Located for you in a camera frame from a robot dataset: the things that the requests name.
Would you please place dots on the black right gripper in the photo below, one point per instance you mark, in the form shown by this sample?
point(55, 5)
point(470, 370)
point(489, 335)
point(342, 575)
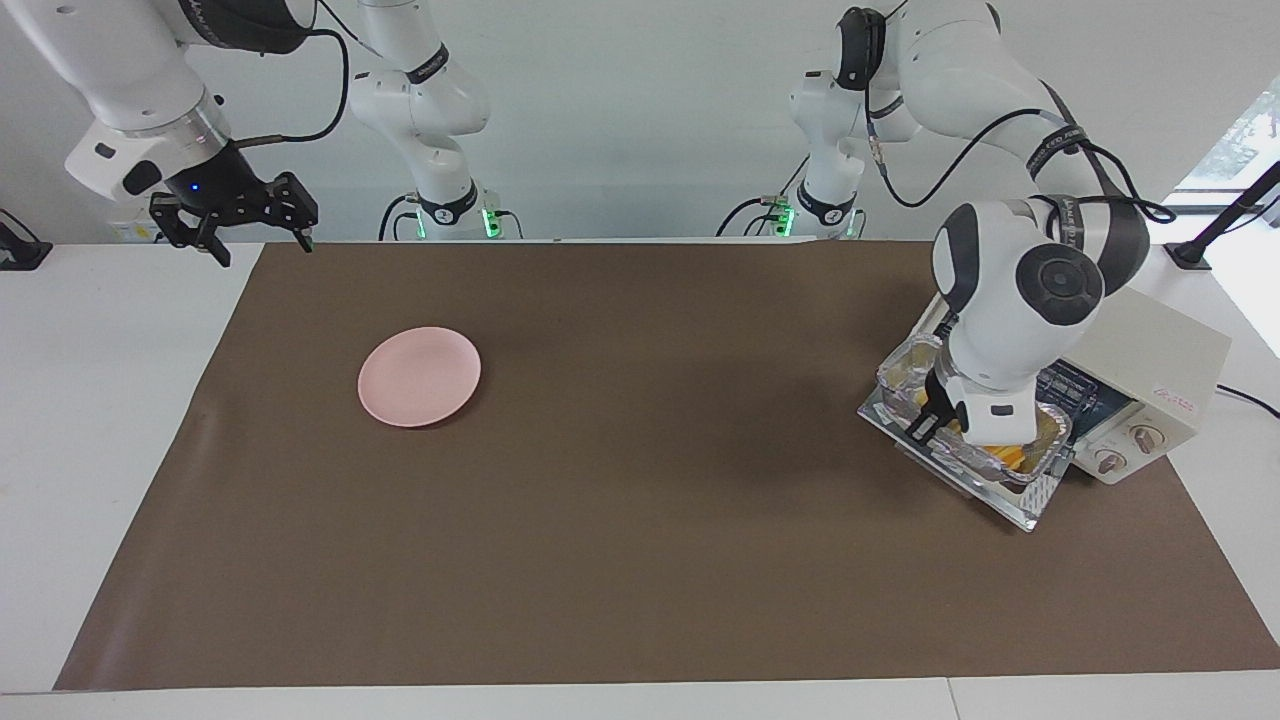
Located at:
point(225, 190)

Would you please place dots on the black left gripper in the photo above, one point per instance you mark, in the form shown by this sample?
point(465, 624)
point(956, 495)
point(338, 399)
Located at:
point(942, 395)

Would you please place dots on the aluminium foil tray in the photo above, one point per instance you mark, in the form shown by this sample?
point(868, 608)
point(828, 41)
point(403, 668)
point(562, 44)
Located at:
point(905, 375)

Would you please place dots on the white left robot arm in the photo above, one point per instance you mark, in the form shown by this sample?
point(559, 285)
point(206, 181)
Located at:
point(1010, 300)

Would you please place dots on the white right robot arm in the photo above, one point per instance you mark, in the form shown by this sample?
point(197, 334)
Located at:
point(120, 70)

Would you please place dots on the glass oven door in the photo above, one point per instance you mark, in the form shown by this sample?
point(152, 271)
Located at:
point(1020, 500)

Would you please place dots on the oven control knob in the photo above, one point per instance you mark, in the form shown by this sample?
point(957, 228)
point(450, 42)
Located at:
point(1110, 461)
point(1147, 437)

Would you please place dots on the cream toaster oven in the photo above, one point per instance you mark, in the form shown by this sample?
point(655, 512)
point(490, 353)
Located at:
point(1160, 350)

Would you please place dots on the black table clamp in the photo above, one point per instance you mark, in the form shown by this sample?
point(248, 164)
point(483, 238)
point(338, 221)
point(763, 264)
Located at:
point(20, 252)

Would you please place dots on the pink round plate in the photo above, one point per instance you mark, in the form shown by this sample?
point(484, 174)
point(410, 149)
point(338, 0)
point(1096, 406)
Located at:
point(420, 378)

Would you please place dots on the brown table mat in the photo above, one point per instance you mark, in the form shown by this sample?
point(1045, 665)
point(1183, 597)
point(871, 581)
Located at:
point(650, 550)

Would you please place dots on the black clamp stand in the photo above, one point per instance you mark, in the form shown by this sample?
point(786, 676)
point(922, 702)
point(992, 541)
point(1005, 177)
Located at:
point(1215, 225)

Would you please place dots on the window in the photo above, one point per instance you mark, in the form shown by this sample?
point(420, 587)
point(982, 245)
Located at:
point(1235, 150)

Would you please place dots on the white wall outlet box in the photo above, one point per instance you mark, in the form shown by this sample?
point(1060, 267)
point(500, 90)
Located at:
point(125, 232)

